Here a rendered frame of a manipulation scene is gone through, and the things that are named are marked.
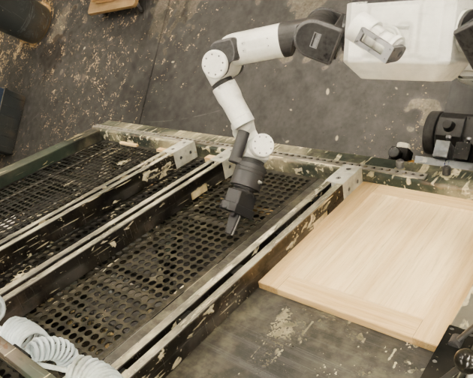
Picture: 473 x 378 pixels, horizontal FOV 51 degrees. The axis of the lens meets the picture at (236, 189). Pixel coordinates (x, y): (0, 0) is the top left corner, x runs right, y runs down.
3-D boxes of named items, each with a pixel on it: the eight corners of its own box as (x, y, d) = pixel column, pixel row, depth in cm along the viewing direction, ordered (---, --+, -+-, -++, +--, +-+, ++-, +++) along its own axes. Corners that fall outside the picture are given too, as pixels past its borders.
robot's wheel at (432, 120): (440, 126, 238) (432, 101, 223) (450, 127, 235) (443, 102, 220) (427, 161, 233) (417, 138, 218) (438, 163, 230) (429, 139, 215)
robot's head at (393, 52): (382, 19, 107) (364, 20, 102) (414, 39, 103) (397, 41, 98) (368, 46, 111) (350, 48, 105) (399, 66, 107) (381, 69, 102)
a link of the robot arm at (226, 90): (224, 124, 139) (191, 64, 139) (238, 120, 149) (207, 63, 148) (254, 106, 135) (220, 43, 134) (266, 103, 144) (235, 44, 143)
